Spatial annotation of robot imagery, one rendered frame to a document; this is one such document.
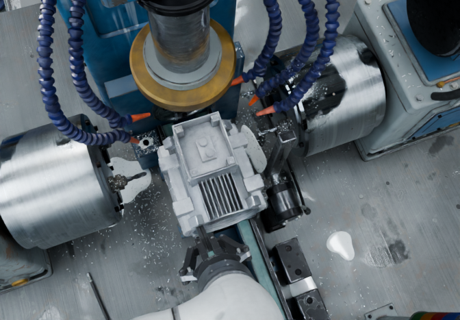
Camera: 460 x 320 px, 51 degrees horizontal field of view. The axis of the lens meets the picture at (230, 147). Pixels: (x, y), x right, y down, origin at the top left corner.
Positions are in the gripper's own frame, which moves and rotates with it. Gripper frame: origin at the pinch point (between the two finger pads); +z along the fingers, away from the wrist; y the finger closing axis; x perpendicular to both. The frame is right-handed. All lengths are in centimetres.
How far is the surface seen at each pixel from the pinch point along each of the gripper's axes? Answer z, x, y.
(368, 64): 7, -21, -45
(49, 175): 5.0, -20.6, 23.7
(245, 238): 15.7, 9.9, -9.8
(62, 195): 4.4, -16.3, 22.7
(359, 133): 9.0, -6.9, -40.2
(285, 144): -7.3, -14.6, -18.8
